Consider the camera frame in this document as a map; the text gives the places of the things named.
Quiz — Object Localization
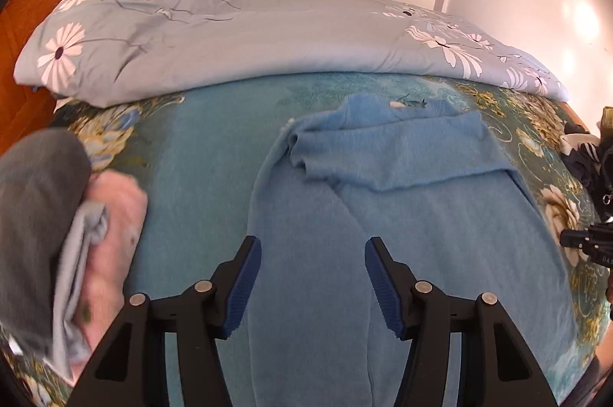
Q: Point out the grey floral quilt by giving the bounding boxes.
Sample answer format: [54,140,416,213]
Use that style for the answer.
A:
[13,0,570,108]

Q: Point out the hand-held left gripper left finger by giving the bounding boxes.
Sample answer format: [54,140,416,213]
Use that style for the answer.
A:
[67,236,262,407]

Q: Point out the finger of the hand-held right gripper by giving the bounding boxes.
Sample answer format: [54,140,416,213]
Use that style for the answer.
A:
[560,227,595,251]

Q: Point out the blue knit sweater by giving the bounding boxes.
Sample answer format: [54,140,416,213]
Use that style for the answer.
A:
[246,93,578,407]

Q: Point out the dark grey garment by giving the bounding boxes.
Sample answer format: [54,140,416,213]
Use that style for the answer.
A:
[0,129,93,357]

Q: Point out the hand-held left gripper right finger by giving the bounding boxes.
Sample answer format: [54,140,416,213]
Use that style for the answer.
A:
[365,237,559,407]

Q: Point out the teal floral bed sheet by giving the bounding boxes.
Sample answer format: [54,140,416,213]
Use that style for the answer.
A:
[0,72,611,407]

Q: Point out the light grey garment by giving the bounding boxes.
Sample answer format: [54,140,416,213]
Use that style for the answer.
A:
[45,201,111,384]

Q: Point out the pink garment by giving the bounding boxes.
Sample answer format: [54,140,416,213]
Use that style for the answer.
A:
[72,170,149,369]

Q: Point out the pile of dark clothes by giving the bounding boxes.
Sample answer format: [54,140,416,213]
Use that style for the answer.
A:
[561,123,613,218]

